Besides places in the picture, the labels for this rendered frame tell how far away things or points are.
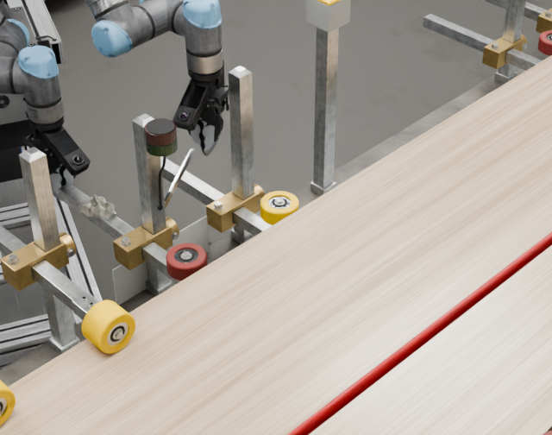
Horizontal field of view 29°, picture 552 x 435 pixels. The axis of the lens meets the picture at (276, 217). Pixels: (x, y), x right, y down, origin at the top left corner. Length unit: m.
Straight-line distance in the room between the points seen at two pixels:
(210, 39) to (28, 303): 1.18
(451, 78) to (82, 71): 1.51
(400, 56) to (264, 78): 0.60
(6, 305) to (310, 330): 1.35
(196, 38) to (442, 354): 0.80
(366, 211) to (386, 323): 0.33
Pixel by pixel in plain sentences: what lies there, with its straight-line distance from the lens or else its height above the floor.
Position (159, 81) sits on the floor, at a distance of 4.45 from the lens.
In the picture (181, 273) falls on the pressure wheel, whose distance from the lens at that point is 2.09.
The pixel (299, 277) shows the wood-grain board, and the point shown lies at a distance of 2.06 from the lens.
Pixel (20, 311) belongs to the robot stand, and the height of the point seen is 0.21.
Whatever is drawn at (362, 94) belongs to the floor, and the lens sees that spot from 4.35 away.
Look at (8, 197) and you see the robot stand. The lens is 3.53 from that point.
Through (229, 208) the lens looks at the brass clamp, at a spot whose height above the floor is 0.83.
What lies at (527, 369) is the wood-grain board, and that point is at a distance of 1.93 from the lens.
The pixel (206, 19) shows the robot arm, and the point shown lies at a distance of 2.19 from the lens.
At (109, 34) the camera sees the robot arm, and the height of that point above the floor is 1.24.
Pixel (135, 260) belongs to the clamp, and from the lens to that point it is 2.22.
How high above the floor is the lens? 2.25
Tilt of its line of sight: 38 degrees down
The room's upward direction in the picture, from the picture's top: straight up
